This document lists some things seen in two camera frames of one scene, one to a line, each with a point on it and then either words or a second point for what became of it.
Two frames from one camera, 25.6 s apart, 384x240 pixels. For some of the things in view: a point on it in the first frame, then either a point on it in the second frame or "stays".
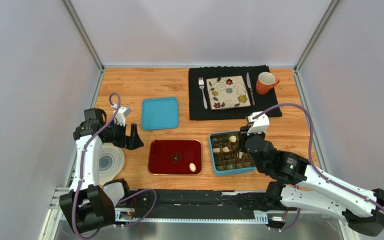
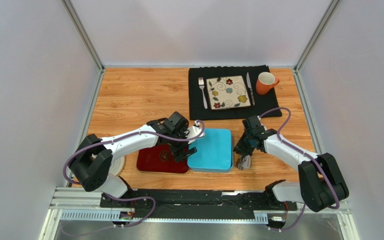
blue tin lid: (159, 113) to (214, 152)
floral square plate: (227, 92) stays
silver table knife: (249, 85) stays
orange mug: (266, 81) stays
